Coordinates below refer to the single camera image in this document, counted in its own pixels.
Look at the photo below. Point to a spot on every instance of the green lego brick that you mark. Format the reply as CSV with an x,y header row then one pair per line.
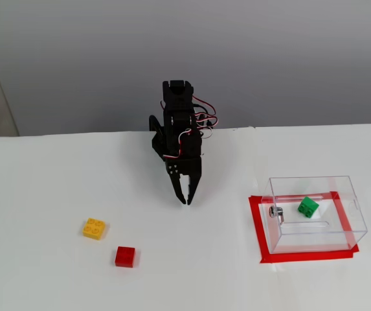
x,y
308,207

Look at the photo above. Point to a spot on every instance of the transparent acrylic box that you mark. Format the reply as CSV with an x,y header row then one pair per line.
x,y
318,239

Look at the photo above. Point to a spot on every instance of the silver cam lock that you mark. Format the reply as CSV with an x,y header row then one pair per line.
x,y
273,212

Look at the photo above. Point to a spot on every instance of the black table clamp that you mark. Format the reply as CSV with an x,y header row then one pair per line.
x,y
155,126

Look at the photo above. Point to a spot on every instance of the yellow lego brick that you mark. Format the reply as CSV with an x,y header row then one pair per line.
x,y
94,228

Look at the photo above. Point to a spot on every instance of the red lego brick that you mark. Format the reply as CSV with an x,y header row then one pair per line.
x,y
125,257

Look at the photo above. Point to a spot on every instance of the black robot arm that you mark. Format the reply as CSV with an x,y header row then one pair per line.
x,y
175,97

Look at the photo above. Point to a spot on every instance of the red tape frame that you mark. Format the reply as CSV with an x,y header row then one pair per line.
x,y
258,226

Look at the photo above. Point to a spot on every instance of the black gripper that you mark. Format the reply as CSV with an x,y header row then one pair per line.
x,y
185,170

